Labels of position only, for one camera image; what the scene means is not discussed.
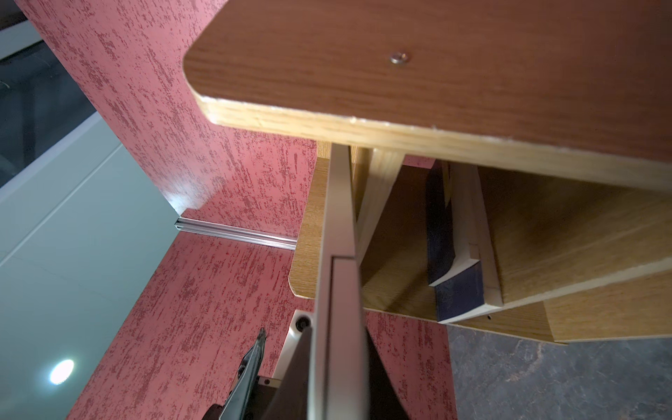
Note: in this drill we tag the blue book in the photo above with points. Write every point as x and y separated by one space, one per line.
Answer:
452 241
471 287

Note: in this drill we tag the blue book lower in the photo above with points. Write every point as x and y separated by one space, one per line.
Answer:
471 287

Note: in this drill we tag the silver laptop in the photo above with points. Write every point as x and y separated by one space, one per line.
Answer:
339 366

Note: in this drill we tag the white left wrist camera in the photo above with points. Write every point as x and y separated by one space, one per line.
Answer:
299 322

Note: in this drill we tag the blue book upper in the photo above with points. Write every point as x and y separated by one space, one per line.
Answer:
452 241

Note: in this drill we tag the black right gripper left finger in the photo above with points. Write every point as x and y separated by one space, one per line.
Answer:
290 401

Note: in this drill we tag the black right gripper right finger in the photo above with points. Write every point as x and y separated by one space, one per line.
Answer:
384 403

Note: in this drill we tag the wooden shelf unit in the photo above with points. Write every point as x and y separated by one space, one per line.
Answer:
566 105

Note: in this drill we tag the aluminium corner post left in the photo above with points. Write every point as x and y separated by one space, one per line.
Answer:
235 234

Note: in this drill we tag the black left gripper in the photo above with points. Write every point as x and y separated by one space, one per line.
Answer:
251 395

